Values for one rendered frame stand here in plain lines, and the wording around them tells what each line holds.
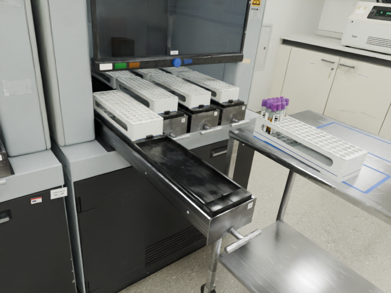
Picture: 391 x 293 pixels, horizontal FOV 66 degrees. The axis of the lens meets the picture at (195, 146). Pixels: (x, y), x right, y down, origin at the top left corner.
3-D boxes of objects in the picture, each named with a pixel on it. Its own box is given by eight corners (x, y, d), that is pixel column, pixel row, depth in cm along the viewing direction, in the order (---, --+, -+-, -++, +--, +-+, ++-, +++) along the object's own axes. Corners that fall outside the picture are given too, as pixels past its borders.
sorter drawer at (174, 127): (81, 86, 147) (80, 68, 143) (108, 84, 155) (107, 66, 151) (160, 147, 97) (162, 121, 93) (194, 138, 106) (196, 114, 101)
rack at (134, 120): (91, 110, 102) (90, 92, 100) (118, 106, 108) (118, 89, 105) (132, 145, 82) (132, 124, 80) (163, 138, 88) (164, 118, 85)
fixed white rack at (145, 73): (116, 71, 151) (116, 59, 148) (134, 70, 157) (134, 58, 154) (146, 88, 131) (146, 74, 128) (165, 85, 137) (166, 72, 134)
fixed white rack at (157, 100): (115, 93, 121) (114, 78, 118) (137, 90, 127) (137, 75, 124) (153, 118, 101) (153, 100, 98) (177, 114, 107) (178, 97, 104)
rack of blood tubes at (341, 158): (252, 134, 93) (255, 115, 90) (273, 129, 98) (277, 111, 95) (338, 182, 71) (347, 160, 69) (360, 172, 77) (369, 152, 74)
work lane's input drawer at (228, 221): (84, 125, 107) (81, 101, 103) (120, 119, 115) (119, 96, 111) (220, 261, 58) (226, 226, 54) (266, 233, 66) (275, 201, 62)
